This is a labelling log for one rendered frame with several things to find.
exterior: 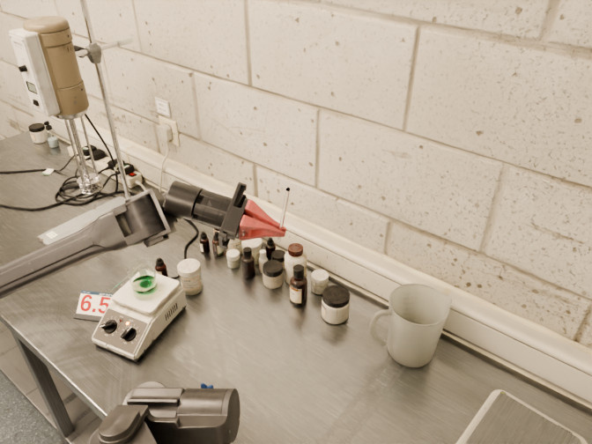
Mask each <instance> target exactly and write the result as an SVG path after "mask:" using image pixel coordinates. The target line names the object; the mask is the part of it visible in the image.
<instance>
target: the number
mask: <svg viewBox="0 0 592 444"><path fill-rule="evenodd" d="M111 302H112V297H108V296H100V295H93V294H86V293H82V294H81V298H80V302H79V306H78V311H82V312H88V313H95V314H104V313H105V311H106V310H107V307H108V305H109V304H110V303H111Z"/></svg>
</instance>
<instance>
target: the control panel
mask: <svg viewBox="0 0 592 444"><path fill-rule="evenodd" d="M120 319H122V322H119V320H120ZM108 320H115V321H116V323H117V327H116V330H115V331H114V332H112V333H107V332H105V330H104V329H102V328H101V327H100V325H101V324H104V323H106V322H107V321H108ZM126 322H129V325H126ZM100 325H99V327H98V328H97V330H96V332H95V333H94V335H93V337H94V338H96V339H99V340H100V341H103V342H105V343H107V344H111V345H113V346H115V347H117V348H120V349H122V350H125V351H126V352H130V353H133V352H134V351H135V349H136V348H137V345H138V343H139V341H140V339H141V337H142V335H143V334H144V331H145V329H146V327H147V325H148V323H146V322H142V321H139V320H138V319H135V318H133V317H130V316H128V315H125V314H122V313H119V312H117V311H114V310H112V309H110V308H109V309H108V310H107V312H106V313H105V315H104V317H103V319H102V321H101V322H100ZM128 327H133V328H134V329H135V330H136V332H137V334H136V336H135V338H134V339H133V340H131V341H126V340H124V339H122V338H121V334H122V333H123V332H124V330H126V329H127V328H128Z"/></svg>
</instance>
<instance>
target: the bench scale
mask: <svg viewBox="0 0 592 444"><path fill-rule="evenodd" d="M456 444H588V443H587V442H586V441H585V440H584V439H583V438H582V437H581V436H580V435H579V434H577V433H575V432H573V431H571V430H570V429H568V428H566V427H565V426H563V425H561V424H560V423H558V422H557V421H555V420H553V419H552V418H549V417H548V416H546V415H544V414H543V413H542V412H540V411H538V410H536V409H535V408H533V407H531V406H530V405H528V404H526V403H525V402H523V401H522V400H520V399H518V398H517V397H515V396H513V395H511V394H509V393H507V392H506V391H505V390H501V389H497V390H494V391H493V392H492V393H491V394H490V395H489V397H488V398H487V400H486V401H485V403H484V404H483V406H482V407H481V409H480V410H479V411H478V413H477V415H476V416H475V417H474V418H473V419H472V421H471V422H470V424H469V425H468V427H467V428H466V430H465V431H464V433H463V434H462V436H461V437H460V439H459V440H458V441H457V442H456Z"/></svg>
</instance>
